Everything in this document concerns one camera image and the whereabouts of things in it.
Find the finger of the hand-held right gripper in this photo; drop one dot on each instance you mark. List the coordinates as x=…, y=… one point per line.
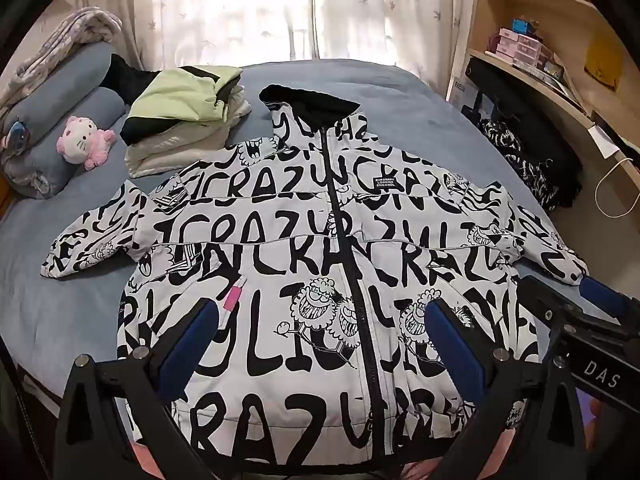
x=602, y=294
x=542, y=297

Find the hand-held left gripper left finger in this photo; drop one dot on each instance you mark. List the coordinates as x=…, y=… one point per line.
x=192, y=340

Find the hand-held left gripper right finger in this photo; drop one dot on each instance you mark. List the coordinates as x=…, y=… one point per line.
x=452, y=345

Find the black white printed jacket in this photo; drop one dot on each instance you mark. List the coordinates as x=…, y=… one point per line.
x=300, y=270

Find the blue bed blanket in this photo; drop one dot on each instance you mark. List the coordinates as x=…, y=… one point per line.
x=65, y=310

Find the white paper tag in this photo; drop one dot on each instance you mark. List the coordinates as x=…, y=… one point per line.
x=602, y=140

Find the beige folded garment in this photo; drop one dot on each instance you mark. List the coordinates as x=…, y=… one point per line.
x=170, y=152

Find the black bag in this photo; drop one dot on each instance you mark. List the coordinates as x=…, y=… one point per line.
x=520, y=105

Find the pink white plush toy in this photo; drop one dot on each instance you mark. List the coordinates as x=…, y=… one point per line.
x=82, y=140

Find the blue pillow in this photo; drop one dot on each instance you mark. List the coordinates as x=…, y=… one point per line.
x=45, y=160
x=75, y=80

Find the yellow pouch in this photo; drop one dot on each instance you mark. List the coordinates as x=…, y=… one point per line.
x=602, y=57

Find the green black folded jacket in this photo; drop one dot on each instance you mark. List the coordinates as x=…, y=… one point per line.
x=175, y=95

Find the pink storage boxes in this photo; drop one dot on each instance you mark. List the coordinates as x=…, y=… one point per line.
x=525, y=47

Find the black garment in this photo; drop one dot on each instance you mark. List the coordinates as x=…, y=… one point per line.
x=122, y=77

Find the blue small box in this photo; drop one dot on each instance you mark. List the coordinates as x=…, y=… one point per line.
x=521, y=26

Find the blue plush toy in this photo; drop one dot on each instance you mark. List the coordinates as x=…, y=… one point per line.
x=14, y=134

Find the wooden shelf unit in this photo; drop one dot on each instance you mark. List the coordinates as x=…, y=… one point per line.
x=565, y=15

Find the grey white fleece blanket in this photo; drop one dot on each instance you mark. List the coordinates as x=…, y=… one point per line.
x=75, y=30

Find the white patterned curtain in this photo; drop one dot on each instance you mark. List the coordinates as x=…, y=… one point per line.
x=240, y=10

